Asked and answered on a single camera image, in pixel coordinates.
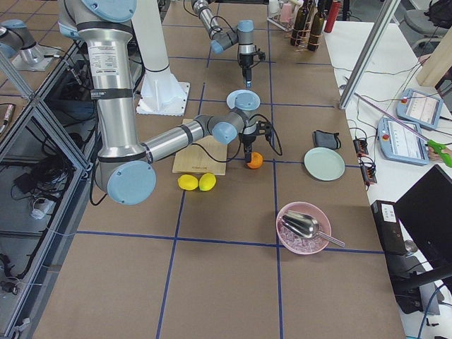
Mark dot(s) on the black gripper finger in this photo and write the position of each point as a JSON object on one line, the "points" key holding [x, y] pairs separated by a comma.
{"points": [[248, 157]]}

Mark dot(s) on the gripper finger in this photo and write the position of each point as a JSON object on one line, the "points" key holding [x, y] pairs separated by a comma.
{"points": [[247, 76]]}

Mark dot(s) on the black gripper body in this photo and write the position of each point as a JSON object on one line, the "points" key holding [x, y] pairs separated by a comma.
{"points": [[248, 140], [246, 63]]}

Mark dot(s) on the orange fruit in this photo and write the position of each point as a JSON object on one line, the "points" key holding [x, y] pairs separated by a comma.
{"points": [[256, 161]]}

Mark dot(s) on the light blue plate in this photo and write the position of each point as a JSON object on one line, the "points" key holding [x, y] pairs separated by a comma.
{"points": [[245, 100]]}

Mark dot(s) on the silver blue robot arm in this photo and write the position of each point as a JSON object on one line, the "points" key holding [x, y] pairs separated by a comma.
{"points": [[221, 40], [131, 74]]}

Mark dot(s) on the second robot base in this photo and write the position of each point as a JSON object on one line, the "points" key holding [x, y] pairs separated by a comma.
{"points": [[18, 44]]}

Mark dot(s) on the mint green plate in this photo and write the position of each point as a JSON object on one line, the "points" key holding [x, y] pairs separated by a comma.
{"points": [[324, 164]]}

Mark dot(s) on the wooden cutting board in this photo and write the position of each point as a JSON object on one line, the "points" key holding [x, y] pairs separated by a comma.
{"points": [[194, 160]]}

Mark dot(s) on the right yellow lemon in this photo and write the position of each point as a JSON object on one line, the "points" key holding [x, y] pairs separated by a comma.
{"points": [[207, 182]]}

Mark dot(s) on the yellow lemon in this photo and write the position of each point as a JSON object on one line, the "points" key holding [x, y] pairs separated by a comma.
{"points": [[207, 182], [187, 182]]}

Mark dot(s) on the dark grey folded cloth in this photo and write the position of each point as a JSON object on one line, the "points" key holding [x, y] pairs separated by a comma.
{"points": [[326, 139]]}

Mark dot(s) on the dark wine bottle left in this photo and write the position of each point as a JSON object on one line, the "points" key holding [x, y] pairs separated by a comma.
{"points": [[300, 21]]}

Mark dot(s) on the dark wine bottle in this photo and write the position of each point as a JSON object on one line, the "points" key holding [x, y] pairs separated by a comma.
{"points": [[300, 21], [316, 26]]}

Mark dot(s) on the pink cup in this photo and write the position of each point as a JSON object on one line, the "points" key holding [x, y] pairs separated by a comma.
{"points": [[286, 13]]}

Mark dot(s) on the left yellow lemon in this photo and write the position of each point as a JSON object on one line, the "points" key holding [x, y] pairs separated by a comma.
{"points": [[187, 182]]}

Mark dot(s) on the dark wine bottle right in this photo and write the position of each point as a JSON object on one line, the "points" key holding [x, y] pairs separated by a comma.
{"points": [[316, 26]]}

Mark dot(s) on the steel scoop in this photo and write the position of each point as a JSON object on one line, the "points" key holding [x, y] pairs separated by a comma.
{"points": [[307, 227]]}

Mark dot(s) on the pink bowl with ice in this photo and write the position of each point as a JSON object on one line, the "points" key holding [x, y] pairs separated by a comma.
{"points": [[297, 244]]}

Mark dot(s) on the black orange usb hub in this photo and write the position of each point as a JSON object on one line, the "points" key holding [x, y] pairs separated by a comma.
{"points": [[366, 164]]}

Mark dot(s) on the near teach pendant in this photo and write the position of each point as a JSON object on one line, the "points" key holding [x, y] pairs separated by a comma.
{"points": [[400, 145]]}

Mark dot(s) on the teach pendant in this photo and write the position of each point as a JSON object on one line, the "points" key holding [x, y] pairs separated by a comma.
{"points": [[420, 107], [400, 145]]}

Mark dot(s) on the far teach pendant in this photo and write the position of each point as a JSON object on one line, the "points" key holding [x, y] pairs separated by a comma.
{"points": [[420, 107]]}

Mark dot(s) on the green grabber tool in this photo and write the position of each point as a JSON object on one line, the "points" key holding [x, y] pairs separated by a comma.
{"points": [[438, 148]]}

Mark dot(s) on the black monitor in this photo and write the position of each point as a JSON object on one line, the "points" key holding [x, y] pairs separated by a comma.
{"points": [[425, 212]]}

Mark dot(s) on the wooden beam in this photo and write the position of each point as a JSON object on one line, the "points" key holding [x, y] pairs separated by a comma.
{"points": [[437, 64]]}

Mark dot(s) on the black computer box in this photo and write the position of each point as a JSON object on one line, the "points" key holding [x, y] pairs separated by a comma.
{"points": [[400, 257]]}

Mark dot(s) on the white wire dish rack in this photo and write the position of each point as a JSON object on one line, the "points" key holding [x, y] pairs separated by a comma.
{"points": [[274, 18]]}

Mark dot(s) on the copper wire bottle rack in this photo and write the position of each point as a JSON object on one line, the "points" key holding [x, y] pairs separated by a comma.
{"points": [[304, 36]]}

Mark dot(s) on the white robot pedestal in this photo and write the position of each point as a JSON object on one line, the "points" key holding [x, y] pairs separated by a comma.
{"points": [[161, 92]]}

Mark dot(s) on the aluminium frame post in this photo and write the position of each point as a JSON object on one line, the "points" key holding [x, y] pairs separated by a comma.
{"points": [[378, 29]]}

